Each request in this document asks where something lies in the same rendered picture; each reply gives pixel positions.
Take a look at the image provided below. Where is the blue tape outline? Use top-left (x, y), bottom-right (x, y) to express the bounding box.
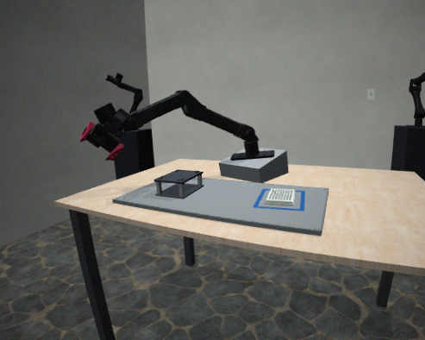
top-left (253, 189), bottom-right (305, 211)

